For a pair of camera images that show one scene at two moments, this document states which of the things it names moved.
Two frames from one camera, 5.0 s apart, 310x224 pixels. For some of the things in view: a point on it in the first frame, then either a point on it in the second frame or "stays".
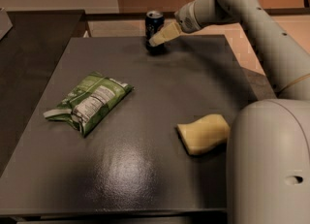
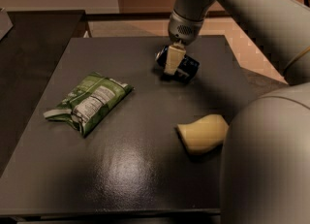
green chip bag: [91, 103] stays
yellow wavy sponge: [203, 134] stays
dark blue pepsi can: [154, 20] -> [186, 69]
